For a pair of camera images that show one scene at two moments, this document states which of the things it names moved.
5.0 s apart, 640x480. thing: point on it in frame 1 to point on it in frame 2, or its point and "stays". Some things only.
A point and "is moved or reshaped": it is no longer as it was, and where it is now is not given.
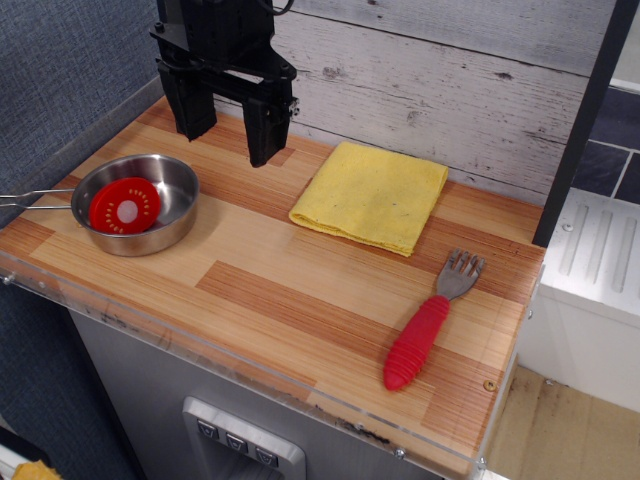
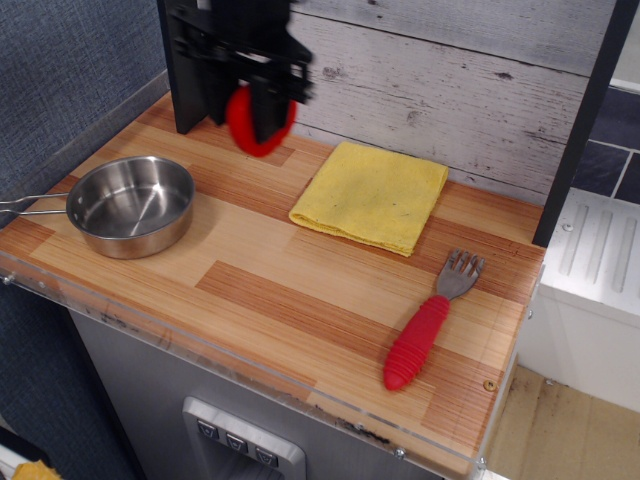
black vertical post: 577,144 stays
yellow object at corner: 36,470 stays
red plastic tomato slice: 125,205 is moved or reshaped
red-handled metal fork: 452,282 stays
